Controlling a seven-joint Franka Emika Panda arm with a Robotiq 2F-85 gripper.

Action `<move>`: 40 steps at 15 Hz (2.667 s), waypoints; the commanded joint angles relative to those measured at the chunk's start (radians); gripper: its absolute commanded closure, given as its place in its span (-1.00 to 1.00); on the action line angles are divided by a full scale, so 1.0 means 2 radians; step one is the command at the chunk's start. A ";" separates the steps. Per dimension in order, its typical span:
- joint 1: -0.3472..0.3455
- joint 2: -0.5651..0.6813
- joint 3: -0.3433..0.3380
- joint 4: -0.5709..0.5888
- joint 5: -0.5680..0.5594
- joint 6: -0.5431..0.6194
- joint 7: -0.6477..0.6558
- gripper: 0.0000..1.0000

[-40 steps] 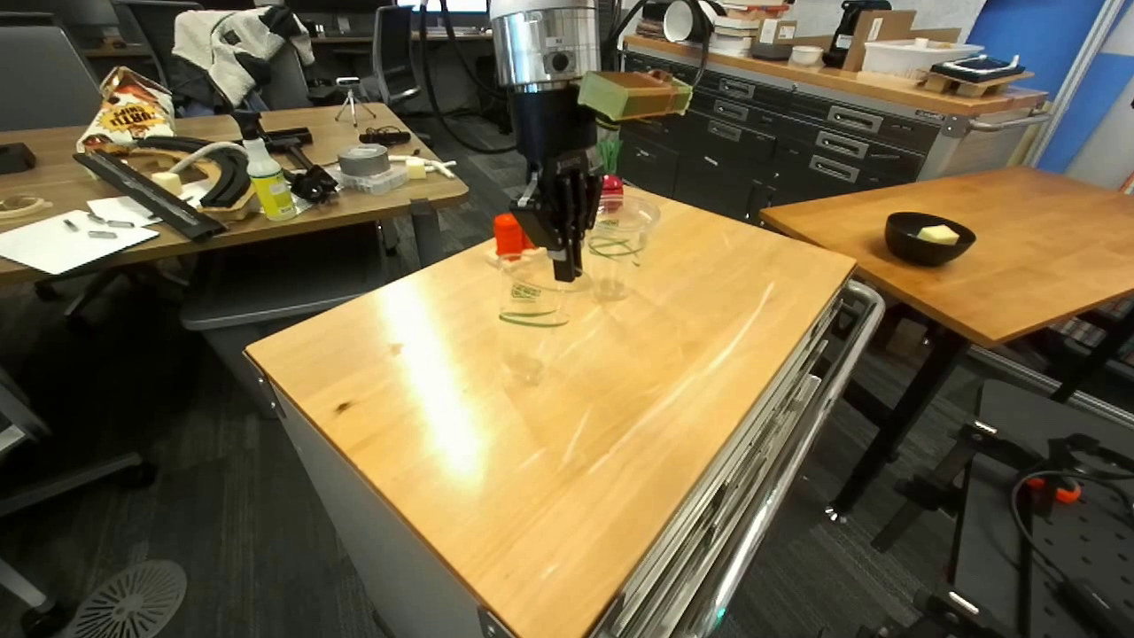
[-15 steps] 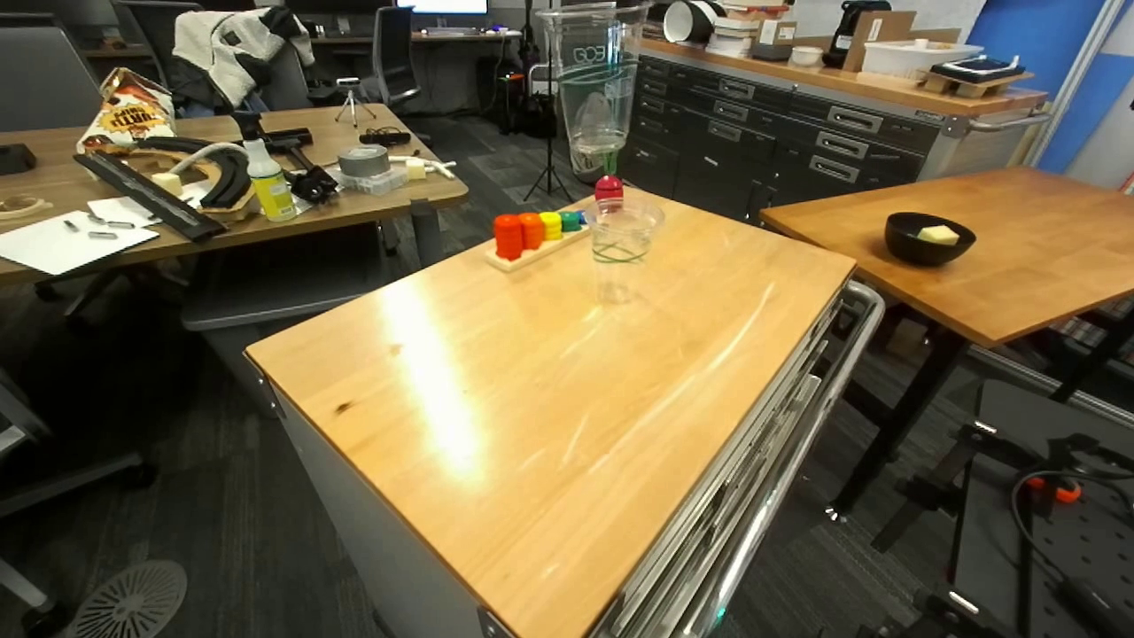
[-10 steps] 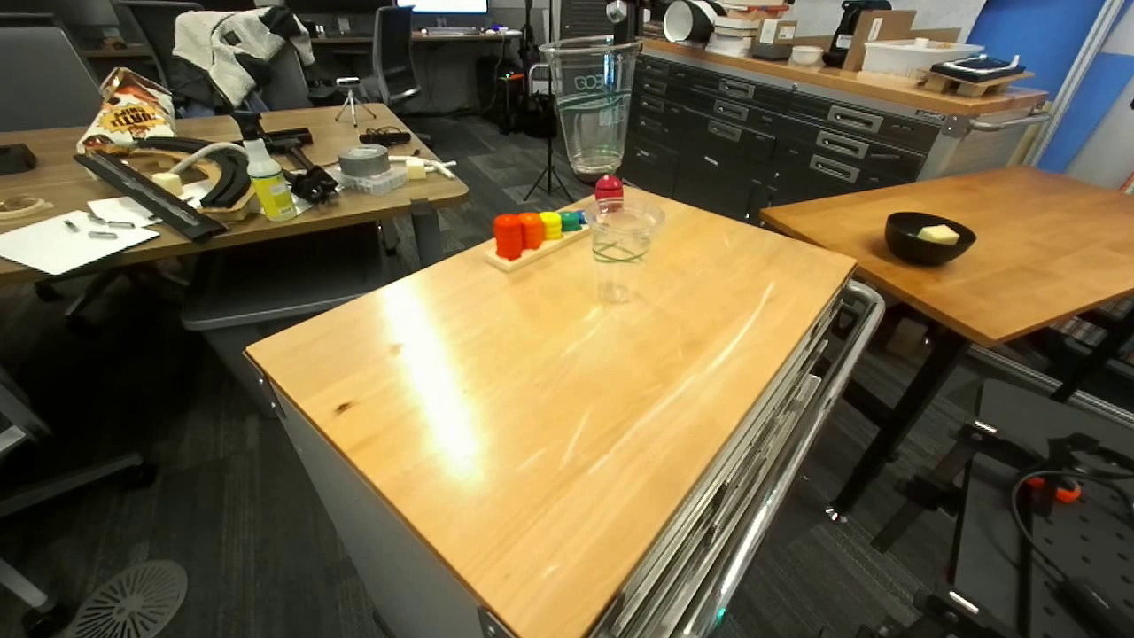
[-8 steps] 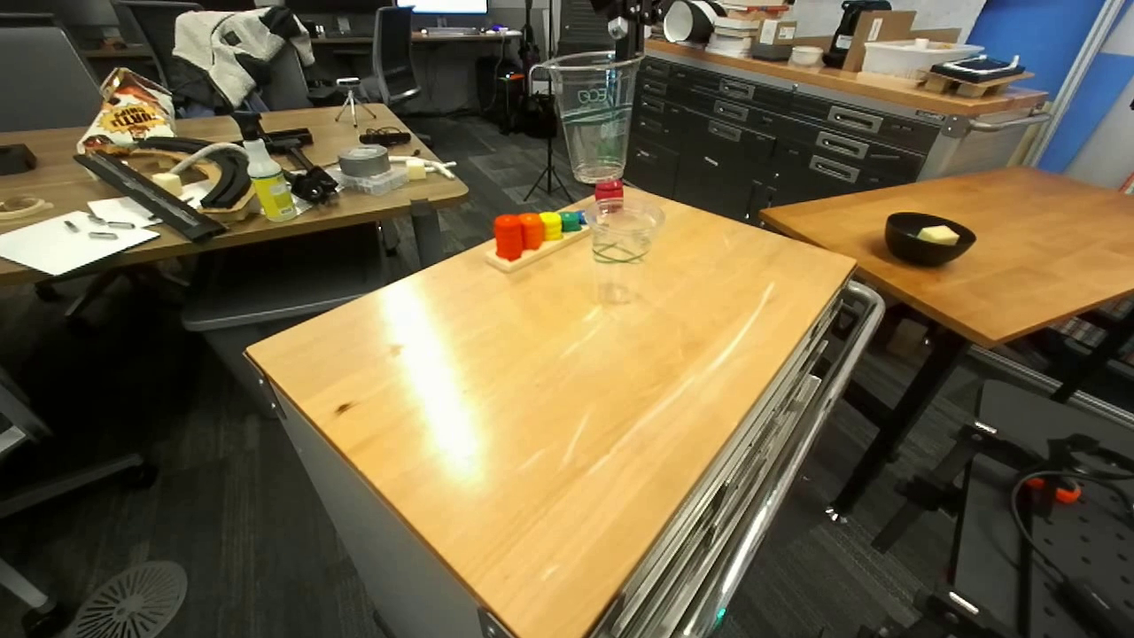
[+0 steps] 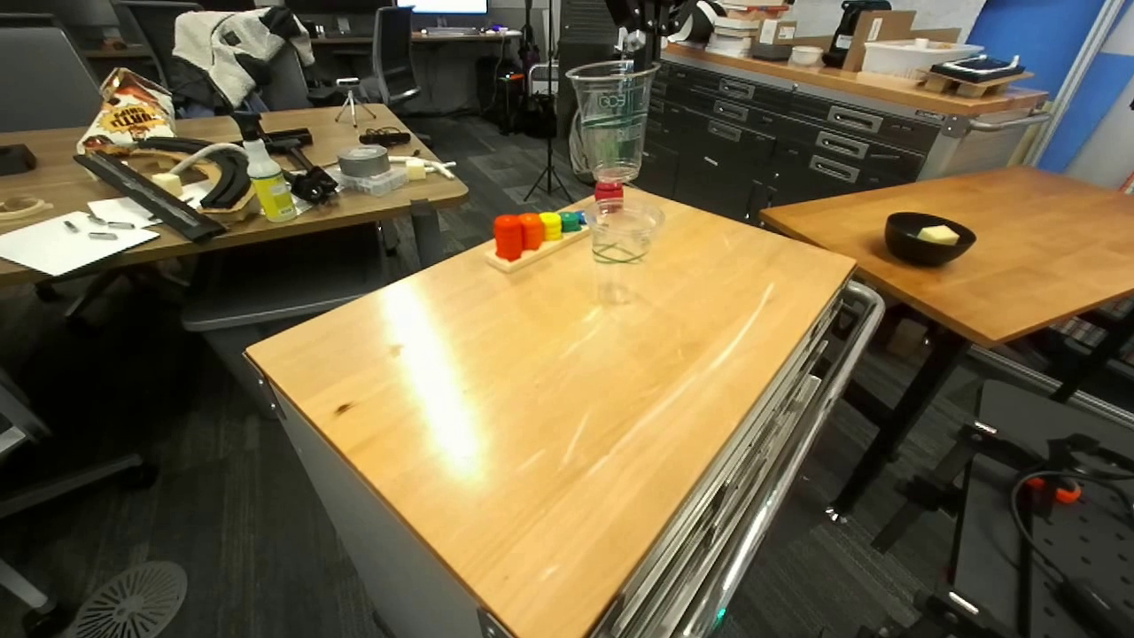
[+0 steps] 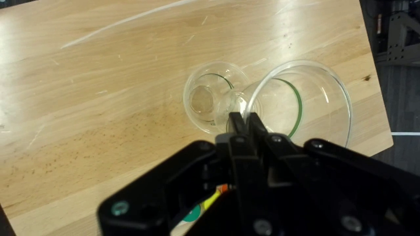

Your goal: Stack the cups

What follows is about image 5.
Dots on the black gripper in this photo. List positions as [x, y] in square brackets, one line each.
[654, 14]

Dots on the stack of flat tablets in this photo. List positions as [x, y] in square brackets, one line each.
[977, 74]

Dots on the black tripod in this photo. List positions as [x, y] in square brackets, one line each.
[550, 108]

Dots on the red toy radish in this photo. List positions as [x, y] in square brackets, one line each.
[607, 191]

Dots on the grey drawer cabinet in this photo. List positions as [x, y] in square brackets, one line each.
[755, 143]

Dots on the blue cylinder block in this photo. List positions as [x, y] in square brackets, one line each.
[582, 216]

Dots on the green cylinder block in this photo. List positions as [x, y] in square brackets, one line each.
[568, 222]

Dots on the yellow cylinder block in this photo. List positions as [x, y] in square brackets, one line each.
[550, 224]

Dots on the orange cylinder block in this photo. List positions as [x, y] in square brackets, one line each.
[532, 227]

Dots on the red cylinder block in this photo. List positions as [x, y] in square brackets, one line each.
[509, 235]

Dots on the dark office chair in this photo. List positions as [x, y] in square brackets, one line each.
[394, 54]

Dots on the brown cardboard piece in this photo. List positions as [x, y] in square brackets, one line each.
[880, 34]

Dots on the wooden block toy base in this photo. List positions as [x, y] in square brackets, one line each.
[509, 262]

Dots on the flat black remote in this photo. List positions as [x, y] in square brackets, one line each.
[384, 137]

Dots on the white plastic bin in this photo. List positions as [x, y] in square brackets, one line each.
[915, 56]

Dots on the grey tape roll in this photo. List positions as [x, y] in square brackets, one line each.
[362, 165]

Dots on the long wooden desk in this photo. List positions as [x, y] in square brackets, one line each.
[356, 199]

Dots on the black bowl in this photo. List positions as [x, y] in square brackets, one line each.
[906, 244]

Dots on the white food piece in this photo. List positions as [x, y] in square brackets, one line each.
[936, 235]

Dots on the yellow liquid spray bottle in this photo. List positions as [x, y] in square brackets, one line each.
[273, 195]

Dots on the white cloth jacket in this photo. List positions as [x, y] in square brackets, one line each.
[224, 46]

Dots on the blue board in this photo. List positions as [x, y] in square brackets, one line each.
[1065, 81]

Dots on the square wooden table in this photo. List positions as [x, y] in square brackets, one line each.
[1040, 261]

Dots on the long black bar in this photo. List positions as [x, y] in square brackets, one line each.
[145, 195]

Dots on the chip bag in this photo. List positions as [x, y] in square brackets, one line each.
[124, 110]

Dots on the grey metal tool cart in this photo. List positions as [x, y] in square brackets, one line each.
[356, 518]

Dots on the grey fabric chair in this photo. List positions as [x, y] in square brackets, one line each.
[46, 74]

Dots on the white paper sheet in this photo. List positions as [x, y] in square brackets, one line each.
[59, 243]

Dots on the orange clamp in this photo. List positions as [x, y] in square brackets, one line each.
[1051, 491]

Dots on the black perforated breadboard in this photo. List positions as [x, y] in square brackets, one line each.
[1086, 569]

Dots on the grey floor fan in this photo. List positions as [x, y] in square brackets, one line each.
[128, 602]

